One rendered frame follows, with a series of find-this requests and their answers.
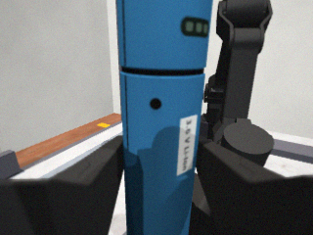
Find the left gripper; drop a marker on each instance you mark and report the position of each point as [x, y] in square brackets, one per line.
[199, 224]

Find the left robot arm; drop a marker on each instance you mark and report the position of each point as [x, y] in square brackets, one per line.
[228, 94]

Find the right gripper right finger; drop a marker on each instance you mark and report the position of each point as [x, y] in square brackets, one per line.
[246, 198]

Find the grey l-shaped metal bracket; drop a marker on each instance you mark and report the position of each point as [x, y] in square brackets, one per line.
[121, 231]

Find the blue electric screwdriver barrel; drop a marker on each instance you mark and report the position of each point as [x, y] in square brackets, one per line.
[163, 48]

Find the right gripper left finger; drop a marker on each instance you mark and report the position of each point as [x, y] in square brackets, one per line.
[79, 200]

